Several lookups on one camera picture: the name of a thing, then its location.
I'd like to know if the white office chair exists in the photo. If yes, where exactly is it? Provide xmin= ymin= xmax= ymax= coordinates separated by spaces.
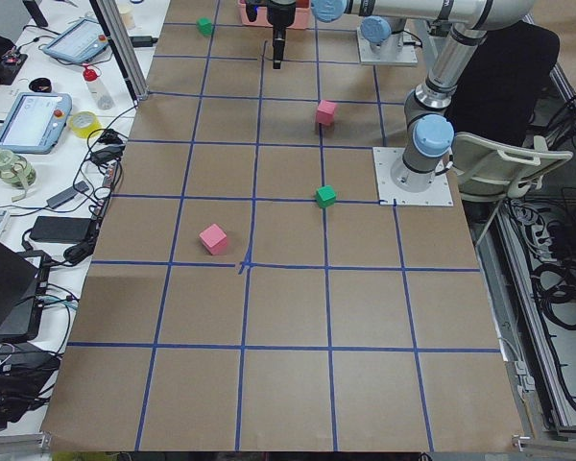
xmin=452 ymin=133 xmax=573 ymax=202

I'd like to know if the clear squeeze bottle red cap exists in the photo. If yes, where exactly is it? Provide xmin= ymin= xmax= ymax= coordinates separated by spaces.
xmin=83 ymin=64 xmax=114 ymax=110

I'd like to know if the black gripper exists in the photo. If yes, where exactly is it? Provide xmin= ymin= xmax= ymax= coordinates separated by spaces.
xmin=267 ymin=0 xmax=297 ymax=70

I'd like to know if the pink cube near center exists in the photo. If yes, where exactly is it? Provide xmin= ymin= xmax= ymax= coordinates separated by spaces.
xmin=315 ymin=100 xmax=338 ymax=127

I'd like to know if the pink cube far side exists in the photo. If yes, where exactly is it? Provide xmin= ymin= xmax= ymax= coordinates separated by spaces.
xmin=199 ymin=224 xmax=228 ymax=255

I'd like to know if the green cube near center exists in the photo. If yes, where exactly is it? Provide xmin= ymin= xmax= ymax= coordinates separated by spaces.
xmin=315 ymin=184 xmax=337 ymax=208

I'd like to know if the black round container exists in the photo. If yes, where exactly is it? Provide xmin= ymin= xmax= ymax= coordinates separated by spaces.
xmin=29 ymin=77 xmax=53 ymax=93

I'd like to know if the black laptop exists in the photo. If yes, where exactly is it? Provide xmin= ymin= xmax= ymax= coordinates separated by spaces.
xmin=0 ymin=242 xmax=49 ymax=344

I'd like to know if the lower teach pendant tablet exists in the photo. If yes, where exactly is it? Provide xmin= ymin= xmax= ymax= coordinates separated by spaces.
xmin=0 ymin=92 xmax=72 ymax=155

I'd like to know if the pink plastic bin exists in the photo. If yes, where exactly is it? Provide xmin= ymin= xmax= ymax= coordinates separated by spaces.
xmin=237 ymin=0 xmax=311 ymax=30

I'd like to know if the green cube at corner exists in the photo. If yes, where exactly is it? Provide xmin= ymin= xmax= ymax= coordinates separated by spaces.
xmin=196 ymin=17 xmax=214 ymax=36

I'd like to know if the pink cube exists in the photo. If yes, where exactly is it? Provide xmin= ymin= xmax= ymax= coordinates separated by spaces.
xmin=199 ymin=224 xmax=228 ymax=255
xmin=315 ymin=100 xmax=338 ymax=127

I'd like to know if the upper teach pendant tablet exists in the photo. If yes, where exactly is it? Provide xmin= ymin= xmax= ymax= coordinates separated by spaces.
xmin=41 ymin=18 xmax=108 ymax=64

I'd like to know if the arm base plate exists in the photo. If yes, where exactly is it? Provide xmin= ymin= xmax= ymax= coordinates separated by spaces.
xmin=357 ymin=17 xmax=418 ymax=66
xmin=372 ymin=147 xmax=453 ymax=206

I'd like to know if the aluminium frame post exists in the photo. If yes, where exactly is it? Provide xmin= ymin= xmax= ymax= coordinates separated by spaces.
xmin=89 ymin=0 xmax=149 ymax=102

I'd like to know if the yellow tape roll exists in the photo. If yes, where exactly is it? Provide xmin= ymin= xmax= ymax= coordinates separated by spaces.
xmin=68 ymin=111 xmax=103 ymax=139

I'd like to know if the teach pendant tablet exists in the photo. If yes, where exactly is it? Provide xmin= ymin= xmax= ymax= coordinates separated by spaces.
xmin=0 ymin=92 xmax=72 ymax=155
xmin=41 ymin=18 xmax=108 ymax=64

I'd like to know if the black power adapter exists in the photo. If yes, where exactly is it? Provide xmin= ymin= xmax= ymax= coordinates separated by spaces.
xmin=30 ymin=216 xmax=91 ymax=244

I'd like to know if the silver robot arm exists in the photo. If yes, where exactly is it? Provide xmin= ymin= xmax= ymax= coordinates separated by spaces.
xmin=312 ymin=0 xmax=534 ymax=192
xmin=262 ymin=1 xmax=418 ymax=69

